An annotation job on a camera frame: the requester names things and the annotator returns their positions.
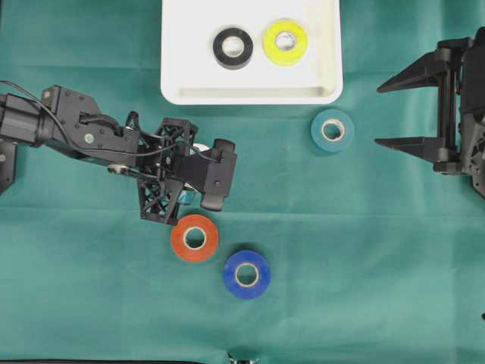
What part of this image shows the black tape roll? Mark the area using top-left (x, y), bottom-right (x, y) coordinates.
top-left (212, 27), bottom-right (254, 70)

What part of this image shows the black bottom edge clamp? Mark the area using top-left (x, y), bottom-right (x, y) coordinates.
top-left (227, 352), bottom-right (263, 364)

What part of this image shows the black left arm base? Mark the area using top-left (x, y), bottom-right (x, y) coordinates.
top-left (0, 140), bottom-right (17, 194)

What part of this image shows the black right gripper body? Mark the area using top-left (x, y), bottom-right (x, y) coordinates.
top-left (433, 32), bottom-right (484, 196)

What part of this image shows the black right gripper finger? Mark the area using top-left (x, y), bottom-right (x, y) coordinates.
top-left (375, 136), bottom-right (459, 164)
top-left (377, 49), bottom-right (461, 93)

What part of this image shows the white plastic tray case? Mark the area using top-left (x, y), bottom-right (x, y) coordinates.
top-left (161, 1), bottom-right (343, 105)

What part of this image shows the red tape roll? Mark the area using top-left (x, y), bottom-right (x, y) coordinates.
top-left (171, 214), bottom-right (219, 262)

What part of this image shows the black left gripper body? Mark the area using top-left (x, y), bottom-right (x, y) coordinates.
top-left (130, 118), bottom-right (198, 224)

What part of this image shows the yellow tape roll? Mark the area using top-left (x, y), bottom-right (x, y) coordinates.
top-left (263, 20), bottom-right (308, 66)

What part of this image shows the teal tape roll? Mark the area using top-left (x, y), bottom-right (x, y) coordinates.
top-left (311, 109), bottom-right (355, 153)

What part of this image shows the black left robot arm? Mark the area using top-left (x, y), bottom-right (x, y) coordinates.
top-left (1, 85), bottom-right (198, 225)

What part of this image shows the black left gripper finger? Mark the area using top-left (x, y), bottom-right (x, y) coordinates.
top-left (178, 190), bottom-right (196, 206)

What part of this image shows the blue tape roll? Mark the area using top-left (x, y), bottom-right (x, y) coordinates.
top-left (222, 249), bottom-right (271, 300)

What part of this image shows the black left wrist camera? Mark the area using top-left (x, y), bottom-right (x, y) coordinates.
top-left (174, 139), bottom-right (237, 212)

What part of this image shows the white tape roll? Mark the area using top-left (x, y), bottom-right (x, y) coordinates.
top-left (189, 143), bottom-right (209, 155)

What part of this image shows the black camera cable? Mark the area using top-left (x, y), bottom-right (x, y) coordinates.
top-left (0, 80), bottom-right (224, 165)

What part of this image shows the green table cloth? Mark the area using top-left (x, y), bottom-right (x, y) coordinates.
top-left (1, 1), bottom-right (484, 363)

